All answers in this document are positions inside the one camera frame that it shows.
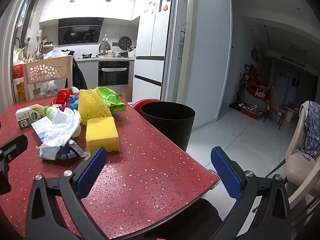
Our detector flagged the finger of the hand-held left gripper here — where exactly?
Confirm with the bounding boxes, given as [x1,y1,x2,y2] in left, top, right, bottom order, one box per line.
[0,134,28,196]

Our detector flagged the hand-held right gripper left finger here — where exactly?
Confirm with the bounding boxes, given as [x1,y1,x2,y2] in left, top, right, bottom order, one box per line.
[25,146,110,240]

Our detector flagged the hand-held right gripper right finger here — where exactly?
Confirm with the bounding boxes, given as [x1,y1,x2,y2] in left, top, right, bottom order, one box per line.
[210,146,292,240]

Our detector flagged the light green tube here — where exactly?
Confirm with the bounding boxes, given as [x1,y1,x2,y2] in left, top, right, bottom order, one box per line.
[45,106,65,120]

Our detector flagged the blue plastic bag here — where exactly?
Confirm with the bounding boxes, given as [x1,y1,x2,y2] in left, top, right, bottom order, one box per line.
[68,94,80,110]

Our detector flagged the black trash bin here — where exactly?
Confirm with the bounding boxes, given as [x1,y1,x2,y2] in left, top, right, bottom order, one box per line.
[140,102,196,153]

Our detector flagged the white bottle green cap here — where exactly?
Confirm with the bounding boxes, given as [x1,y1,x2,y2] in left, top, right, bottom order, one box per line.
[15,104,50,129]

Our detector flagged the dark blue wrapper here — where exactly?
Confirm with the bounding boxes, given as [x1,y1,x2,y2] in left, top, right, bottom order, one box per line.
[39,140,88,160]

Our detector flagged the white blue packet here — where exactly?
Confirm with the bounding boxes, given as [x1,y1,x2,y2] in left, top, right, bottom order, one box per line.
[31,116,54,140]

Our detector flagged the yellow sponge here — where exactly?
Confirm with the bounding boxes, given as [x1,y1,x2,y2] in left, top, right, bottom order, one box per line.
[86,116,120,153]

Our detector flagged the white paper towel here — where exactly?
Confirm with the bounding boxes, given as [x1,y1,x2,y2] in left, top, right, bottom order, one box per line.
[36,107,82,150]

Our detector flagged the yellow bag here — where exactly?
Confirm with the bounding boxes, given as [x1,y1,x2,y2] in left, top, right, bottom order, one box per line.
[16,82,29,102]

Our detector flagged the white plastic bags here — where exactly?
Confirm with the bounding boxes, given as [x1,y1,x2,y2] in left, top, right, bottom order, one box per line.
[41,80,59,97]

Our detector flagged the yellow foam mesh sleeve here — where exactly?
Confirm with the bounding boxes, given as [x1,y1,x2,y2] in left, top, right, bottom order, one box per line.
[78,87,113,126]

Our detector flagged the red plastic bag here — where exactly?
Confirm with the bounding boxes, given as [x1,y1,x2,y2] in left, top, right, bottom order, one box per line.
[51,89,74,109]

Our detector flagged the red basket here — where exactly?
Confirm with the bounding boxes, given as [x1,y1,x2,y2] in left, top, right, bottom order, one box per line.
[12,64,24,79]

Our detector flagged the green plastic bag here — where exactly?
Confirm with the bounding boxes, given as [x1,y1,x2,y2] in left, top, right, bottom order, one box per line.
[96,86,127,113]

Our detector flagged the beige dining chair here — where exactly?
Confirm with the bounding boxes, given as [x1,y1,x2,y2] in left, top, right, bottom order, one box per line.
[285,101,320,230]

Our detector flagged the beige flower cutout chair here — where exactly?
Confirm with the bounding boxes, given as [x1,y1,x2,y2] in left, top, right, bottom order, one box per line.
[22,56,75,100]

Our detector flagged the red plastic stool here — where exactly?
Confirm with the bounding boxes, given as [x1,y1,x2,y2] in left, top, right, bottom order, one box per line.
[132,99,163,117]

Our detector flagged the cardboard box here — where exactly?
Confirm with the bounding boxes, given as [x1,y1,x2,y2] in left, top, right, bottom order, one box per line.
[121,86,133,102]

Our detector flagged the red decorations pile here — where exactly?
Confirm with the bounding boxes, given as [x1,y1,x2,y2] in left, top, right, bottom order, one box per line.
[240,65,273,105]

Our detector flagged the black jacket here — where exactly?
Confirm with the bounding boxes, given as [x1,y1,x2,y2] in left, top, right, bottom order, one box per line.
[72,59,88,90]

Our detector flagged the blue patterned cloth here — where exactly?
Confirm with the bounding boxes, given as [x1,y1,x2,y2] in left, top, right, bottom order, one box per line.
[300,101,320,159]

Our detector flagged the white bag on counter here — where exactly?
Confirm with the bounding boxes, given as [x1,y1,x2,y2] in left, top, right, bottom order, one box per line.
[46,50,70,59]

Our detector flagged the black built-in oven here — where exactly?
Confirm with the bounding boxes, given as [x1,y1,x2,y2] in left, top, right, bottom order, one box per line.
[98,60,130,87]

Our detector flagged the black range hood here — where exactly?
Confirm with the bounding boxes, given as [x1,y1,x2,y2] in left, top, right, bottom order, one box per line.
[58,17,104,46]

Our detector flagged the white refrigerator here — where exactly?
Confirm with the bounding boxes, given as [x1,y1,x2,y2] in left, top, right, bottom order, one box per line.
[132,0,175,103]

